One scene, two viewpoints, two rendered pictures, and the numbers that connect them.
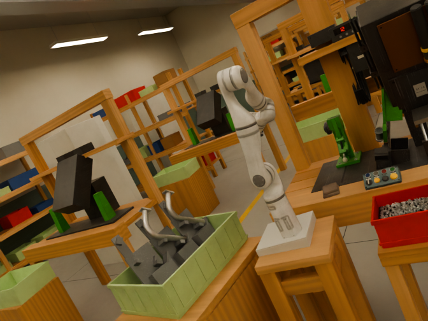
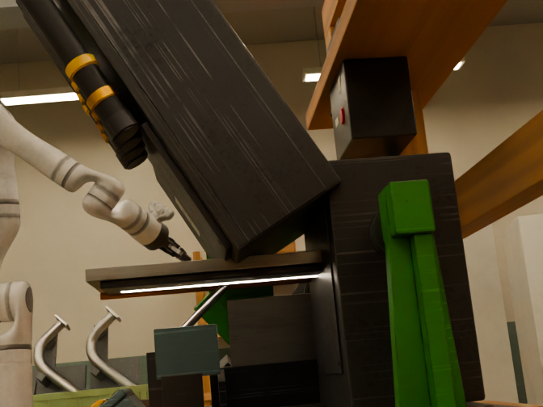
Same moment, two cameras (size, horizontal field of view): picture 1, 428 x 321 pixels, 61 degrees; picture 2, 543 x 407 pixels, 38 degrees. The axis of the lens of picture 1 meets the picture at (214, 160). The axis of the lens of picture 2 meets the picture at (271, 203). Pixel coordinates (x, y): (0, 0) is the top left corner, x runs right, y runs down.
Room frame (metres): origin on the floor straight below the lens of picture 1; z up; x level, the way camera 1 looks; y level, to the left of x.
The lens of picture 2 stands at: (0.91, -2.02, 0.96)
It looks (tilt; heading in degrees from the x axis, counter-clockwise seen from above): 12 degrees up; 54
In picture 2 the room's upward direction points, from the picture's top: 5 degrees counter-clockwise
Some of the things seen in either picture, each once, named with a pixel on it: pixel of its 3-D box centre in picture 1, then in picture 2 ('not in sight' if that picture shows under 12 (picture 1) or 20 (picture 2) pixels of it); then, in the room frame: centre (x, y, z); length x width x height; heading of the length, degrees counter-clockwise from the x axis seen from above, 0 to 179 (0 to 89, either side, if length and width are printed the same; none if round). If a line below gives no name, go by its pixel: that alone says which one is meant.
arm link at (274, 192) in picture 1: (267, 183); (10, 318); (1.50, -0.17, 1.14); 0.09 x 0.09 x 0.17; 55
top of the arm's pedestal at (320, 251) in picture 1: (297, 244); not in sight; (1.49, -0.18, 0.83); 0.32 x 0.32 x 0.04; 62
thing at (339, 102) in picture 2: (367, 51); (369, 111); (1.93, -0.98, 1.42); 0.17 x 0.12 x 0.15; 59
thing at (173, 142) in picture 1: (153, 139); not in sight; (7.92, 0.98, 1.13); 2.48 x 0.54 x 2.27; 56
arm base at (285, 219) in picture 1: (283, 214); (11, 389); (1.50, -0.17, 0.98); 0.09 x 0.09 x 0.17; 57
